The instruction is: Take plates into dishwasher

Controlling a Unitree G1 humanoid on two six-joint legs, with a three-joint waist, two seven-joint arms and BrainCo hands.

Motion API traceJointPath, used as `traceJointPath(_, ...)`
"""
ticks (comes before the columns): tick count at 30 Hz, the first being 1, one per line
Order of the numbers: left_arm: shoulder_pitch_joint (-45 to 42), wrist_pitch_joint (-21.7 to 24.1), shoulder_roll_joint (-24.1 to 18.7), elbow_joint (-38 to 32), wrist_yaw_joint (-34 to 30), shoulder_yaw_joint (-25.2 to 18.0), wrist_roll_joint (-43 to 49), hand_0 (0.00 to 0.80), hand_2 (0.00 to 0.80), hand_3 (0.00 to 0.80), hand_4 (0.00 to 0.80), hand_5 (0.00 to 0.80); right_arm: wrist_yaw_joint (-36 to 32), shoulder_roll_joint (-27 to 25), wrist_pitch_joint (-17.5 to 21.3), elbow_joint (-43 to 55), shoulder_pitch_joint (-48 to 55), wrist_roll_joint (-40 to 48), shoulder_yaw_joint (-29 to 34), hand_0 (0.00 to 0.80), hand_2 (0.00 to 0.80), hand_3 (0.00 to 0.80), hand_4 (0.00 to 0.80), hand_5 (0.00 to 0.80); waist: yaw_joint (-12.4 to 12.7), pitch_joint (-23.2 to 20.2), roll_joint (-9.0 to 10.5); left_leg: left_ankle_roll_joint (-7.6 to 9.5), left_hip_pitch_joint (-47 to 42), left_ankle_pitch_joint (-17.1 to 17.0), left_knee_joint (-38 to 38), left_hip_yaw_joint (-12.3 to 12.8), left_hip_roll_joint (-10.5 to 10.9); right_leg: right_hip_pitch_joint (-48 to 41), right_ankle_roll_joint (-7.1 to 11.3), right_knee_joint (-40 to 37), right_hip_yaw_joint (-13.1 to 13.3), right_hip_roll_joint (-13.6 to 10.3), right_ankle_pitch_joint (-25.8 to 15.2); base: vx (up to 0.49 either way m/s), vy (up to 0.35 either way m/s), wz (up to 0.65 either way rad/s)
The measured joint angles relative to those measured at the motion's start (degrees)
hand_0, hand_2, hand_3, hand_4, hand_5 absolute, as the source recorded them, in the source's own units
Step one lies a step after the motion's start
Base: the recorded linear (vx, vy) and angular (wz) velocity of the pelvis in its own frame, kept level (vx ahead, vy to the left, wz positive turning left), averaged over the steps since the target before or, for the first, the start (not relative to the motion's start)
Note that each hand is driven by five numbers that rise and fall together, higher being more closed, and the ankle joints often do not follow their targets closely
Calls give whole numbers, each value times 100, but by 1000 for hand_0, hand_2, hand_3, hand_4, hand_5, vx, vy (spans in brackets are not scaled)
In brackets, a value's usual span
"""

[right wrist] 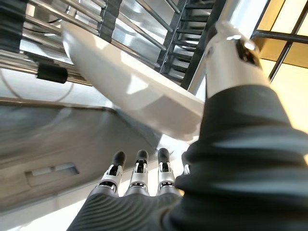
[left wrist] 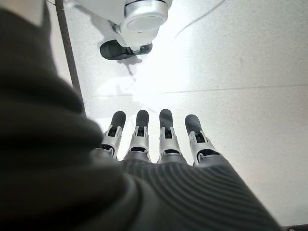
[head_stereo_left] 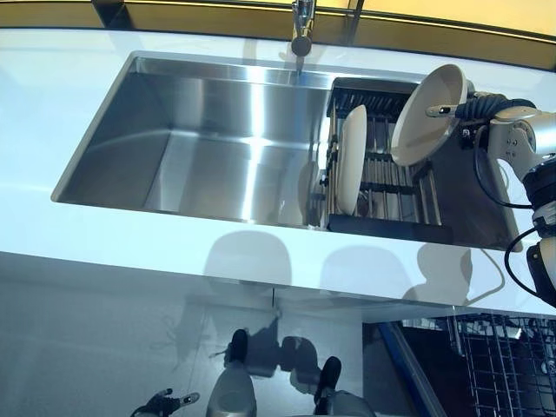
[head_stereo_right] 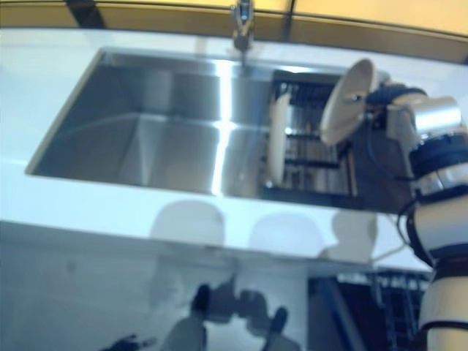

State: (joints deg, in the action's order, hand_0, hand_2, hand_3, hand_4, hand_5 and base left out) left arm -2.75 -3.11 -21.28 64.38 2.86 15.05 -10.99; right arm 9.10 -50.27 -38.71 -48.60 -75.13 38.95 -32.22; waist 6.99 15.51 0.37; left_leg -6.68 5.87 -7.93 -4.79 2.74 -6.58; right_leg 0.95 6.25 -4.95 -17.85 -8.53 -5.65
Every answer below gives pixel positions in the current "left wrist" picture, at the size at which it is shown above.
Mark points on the dark cabinet base strip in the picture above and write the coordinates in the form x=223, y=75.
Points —
x=68, y=50

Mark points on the dark left robot hand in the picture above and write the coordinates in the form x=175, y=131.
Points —
x=72, y=187

